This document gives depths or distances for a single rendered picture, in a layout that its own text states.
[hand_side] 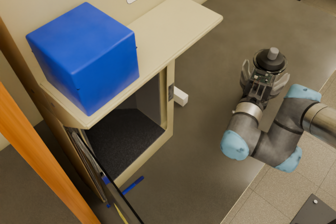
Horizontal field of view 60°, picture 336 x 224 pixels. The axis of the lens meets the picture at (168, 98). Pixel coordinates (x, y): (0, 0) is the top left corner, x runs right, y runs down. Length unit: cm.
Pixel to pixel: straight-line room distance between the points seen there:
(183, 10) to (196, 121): 59
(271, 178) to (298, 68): 96
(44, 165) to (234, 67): 97
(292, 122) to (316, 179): 146
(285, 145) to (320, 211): 136
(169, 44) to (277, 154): 42
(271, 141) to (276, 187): 131
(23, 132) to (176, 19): 32
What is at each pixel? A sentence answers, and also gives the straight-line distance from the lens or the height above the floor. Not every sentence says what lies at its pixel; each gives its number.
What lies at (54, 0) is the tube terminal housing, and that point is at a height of 162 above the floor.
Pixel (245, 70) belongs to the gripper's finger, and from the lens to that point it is 97.
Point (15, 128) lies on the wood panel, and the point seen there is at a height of 156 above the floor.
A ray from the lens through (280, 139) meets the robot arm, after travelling 77.
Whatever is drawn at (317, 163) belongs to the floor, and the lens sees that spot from 227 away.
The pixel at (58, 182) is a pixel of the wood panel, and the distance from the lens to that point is 51.
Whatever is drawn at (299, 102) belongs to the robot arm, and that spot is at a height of 129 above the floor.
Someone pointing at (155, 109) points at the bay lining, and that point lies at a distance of 91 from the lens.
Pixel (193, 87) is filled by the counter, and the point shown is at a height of 94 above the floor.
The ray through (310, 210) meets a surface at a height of 2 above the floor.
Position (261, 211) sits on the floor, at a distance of 200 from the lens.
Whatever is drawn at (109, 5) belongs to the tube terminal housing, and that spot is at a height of 156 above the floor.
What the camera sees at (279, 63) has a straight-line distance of 99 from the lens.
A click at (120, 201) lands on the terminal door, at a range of 48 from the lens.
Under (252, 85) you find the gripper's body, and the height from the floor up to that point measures 121.
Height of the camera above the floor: 184
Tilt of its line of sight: 53 degrees down
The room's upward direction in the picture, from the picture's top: straight up
